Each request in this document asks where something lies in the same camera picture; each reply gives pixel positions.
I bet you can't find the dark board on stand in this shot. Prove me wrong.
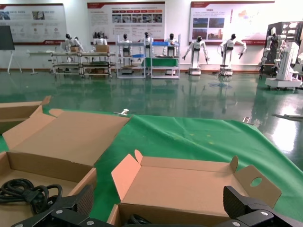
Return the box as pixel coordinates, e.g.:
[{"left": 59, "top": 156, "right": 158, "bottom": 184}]
[{"left": 0, "top": 25, "right": 23, "bottom": 76}]

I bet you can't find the white metal shelf rack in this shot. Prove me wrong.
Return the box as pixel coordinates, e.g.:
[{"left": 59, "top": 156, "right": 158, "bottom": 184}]
[
  {"left": 150, "top": 34, "right": 181, "bottom": 79},
  {"left": 116, "top": 35, "right": 147, "bottom": 79}
]

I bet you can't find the white humanoid robot black head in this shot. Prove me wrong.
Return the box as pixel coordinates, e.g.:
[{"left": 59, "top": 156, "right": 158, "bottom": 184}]
[
  {"left": 92, "top": 32, "right": 108, "bottom": 47},
  {"left": 217, "top": 33, "right": 248, "bottom": 76},
  {"left": 119, "top": 34, "right": 133, "bottom": 64},
  {"left": 141, "top": 32, "right": 154, "bottom": 76},
  {"left": 182, "top": 35, "right": 211, "bottom": 76},
  {"left": 163, "top": 33, "right": 178, "bottom": 57},
  {"left": 61, "top": 33, "right": 84, "bottom": 52}
]

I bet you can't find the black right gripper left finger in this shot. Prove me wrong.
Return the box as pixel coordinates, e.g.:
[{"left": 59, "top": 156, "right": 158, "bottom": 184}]
[{"left": 10, "top": 184, "right": 107, "bottom": 227}]

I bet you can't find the small open cardboard box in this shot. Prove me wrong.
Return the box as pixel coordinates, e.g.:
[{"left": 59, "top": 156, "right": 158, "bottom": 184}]
[{"left": 0, "top": 95, "right": 52, "bottom": 135}]

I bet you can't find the white machine stand on wheels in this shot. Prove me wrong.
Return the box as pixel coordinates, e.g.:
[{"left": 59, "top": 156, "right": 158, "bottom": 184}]
[{"left": 265, "top": 41, "right": 303, "bottom": 91}]

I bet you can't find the large open cardboard box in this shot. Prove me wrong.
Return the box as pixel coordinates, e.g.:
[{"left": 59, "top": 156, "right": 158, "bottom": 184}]
[
  {"left": 107, "top": 149, "right": 283, "bottom": 227},
  {"left": 0, "top": 108, "right": 132, "bottom": 227}
]

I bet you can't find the green tablecloth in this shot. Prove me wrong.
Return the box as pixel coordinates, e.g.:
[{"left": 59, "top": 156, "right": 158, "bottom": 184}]
[{"left": 0, "top": 107, "right": 303, "bottom": 227}]

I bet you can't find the metal frame workbench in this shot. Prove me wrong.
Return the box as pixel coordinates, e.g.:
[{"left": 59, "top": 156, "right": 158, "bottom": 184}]
[
  {"left": 79, "top": 52, "right": 116, "bottom": 79},
  {"left": 51, "top": 52, "right": 83, "bottom": 78}
]

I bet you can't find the white long table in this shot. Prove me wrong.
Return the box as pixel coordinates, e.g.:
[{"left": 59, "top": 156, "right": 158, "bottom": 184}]
[{"left": 26, "top": 50, "right": 57, "bottom": 76}]

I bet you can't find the white humanoid robot on stand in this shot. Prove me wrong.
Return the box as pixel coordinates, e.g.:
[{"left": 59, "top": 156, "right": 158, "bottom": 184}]
[{"left": 261, "top": 27, "right": 287, "bottom": 71}]

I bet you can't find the green panel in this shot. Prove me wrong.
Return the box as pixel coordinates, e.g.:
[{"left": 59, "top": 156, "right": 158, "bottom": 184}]
[{"left": 142, "top": 57, "right": 178, "bottom": 68}]

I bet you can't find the black power cable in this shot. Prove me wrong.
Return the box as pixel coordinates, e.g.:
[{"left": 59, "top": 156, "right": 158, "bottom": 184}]
[
  {"left": 127, "top": 213, "right": 152, "bottom": 225},
  {"left": 0, "top": 178, "right": 63, "bottom": 215}
]

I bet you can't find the white red info board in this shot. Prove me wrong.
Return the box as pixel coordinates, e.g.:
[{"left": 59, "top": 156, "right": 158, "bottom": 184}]
[
  {"left": 189, "top": 0, "right": 275, "bottom": 43},
  {"left": 0, "top": 3, "right": 67, "bottom": 45},
  {"left": 87, "top": 1, "right": 166, "bottom": 43}
]

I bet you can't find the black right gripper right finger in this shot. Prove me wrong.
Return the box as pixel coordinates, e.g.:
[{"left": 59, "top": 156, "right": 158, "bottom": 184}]
[{"left": 216, "top": 185, "right": 303, "bottom": 227}]

